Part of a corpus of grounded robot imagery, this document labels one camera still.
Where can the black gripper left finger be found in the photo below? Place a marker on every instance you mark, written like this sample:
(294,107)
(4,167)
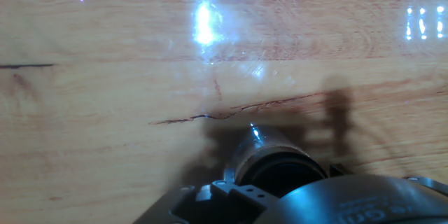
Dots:
(231,203)

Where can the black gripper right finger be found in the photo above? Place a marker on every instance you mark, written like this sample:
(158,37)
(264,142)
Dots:
(428,183)

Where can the small clear glass jar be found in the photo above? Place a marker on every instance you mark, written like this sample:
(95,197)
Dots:
(266,143)

